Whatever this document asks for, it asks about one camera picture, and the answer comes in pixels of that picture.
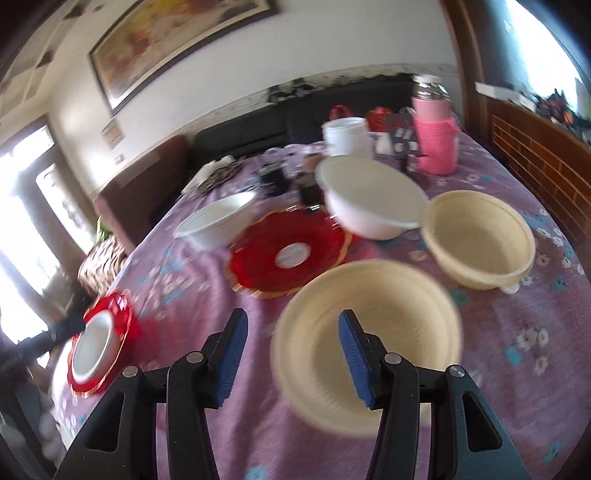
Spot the leopard print cloth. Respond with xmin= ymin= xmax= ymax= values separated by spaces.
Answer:
xmin=198 ymin=158 xmax=246 ymax=193

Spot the brown armchair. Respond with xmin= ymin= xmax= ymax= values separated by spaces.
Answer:
xmin=93 ymin=134 xmax=191 ymax=250

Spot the small white bowl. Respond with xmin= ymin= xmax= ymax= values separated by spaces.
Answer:
xmin=72 ymin=310 xmax=115 ymax=384

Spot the white bowl with lid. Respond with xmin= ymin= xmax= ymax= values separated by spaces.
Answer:
xmin=315 ymin=154 xmax=431 ymax=241

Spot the white plastic jar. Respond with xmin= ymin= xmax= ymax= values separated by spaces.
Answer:
xmin=321 ymin=116 xmax=371 ymax=158

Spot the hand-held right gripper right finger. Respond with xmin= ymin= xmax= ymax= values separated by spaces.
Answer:
xmin=338 ymin=309 xmax=532 ymax=480

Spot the glass panel door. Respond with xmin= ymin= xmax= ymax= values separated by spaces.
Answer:
xmin=0 ymin=113 xmax=100 ymax=324

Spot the red plastic bag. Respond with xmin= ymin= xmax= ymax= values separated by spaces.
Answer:
xmin=329 ymin=104 xmax=394 ymax=133

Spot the white plastic bowl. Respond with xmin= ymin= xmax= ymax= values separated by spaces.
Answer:
xmin=174 ymin=193 xmax=256 ymax=251

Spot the black cylindrical pump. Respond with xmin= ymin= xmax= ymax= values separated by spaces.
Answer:
xmin=257 ymin=161 xmax=288 ymax=197

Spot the white cloth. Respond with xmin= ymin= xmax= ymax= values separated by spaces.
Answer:
xmin=181 ymin=154 xmax=236 ymax=195

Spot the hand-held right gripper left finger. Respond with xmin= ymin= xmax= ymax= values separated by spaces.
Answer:
xmin=53 ymin=308 xmax=247 ymax=480

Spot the red plate gold rim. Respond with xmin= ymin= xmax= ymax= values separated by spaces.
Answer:
xmin=67 ymin=290 xmax=136 ymax=396

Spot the black metal stand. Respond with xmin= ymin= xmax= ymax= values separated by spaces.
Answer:
xmin=387 ymin=107 xmax=424 ymax=174

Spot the red plate with white label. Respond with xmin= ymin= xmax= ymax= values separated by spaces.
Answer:
xmin=228 ymin=209 xmax=352 ymax=299

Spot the purple floral tablecloth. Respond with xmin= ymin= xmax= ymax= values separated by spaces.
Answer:
xmin=50 ymin=111 xmax=583 ymax=480

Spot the pink knit-covered bottle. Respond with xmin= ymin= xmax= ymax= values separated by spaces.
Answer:
xmin=412 ymin=74 xmax=461 ymax=177

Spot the framed painting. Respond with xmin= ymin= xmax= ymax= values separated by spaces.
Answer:
xmin=87 ymin=0 xmax=280 ymax=117

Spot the small wall plaque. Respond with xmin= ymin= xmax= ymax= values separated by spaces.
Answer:
xmin=100 ymin=119 xmax=126 ymax=150

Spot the large cream plastic bowl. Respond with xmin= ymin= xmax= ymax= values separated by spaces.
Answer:
xmin=271 ymin=260 xmax=463 ymax=438

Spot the small cream plastic bowl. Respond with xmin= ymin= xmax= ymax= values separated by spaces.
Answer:
xmin=421 ymin=190 xmax=537 ymax=292

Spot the black leather sofa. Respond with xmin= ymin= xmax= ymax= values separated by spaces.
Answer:
xmin=191 ymin=73 xmax=416 ymax=161

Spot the black grinder with wooden knob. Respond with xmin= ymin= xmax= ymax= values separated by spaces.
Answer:
xmin=295 ymin=152 xmax=325 ymax=209

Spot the leopard print stool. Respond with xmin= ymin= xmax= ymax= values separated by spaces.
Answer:
xmin=78 ymin=232 xmax=129 ymax=296

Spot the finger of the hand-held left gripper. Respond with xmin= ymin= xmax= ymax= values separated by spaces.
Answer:
xmin=46 ymin=316 xmax=88 ymax=346

